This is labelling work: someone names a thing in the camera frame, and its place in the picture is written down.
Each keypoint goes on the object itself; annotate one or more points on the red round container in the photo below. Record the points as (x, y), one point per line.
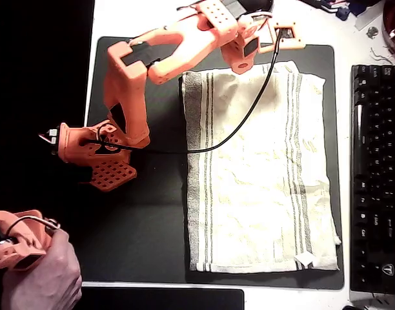
(394, 26)

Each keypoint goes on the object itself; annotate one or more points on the orange gripper camera mount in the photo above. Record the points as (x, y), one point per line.
(297, 43)

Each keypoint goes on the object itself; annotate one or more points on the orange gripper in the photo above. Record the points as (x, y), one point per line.
(242, 65)

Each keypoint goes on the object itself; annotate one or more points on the orange 3D-printed robot arm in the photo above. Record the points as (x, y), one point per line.
(126, 93)

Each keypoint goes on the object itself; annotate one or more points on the person's hand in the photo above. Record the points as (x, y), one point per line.
(46, 277)

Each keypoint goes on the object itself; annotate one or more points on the black keyboard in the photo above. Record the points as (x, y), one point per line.
(378, 181)

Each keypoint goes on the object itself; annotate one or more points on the blue connector plug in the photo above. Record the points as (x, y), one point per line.
(343, 13)

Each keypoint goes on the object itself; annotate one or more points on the white striped towel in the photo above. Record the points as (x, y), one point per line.
(255, 181)

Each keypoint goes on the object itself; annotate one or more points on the black computer mouse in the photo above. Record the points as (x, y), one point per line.
(257, 4)

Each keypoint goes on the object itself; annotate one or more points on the small grey metal part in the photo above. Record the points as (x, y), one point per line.
(372, 32)

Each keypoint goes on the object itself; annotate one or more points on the black desk mat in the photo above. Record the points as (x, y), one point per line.
(152, 226)

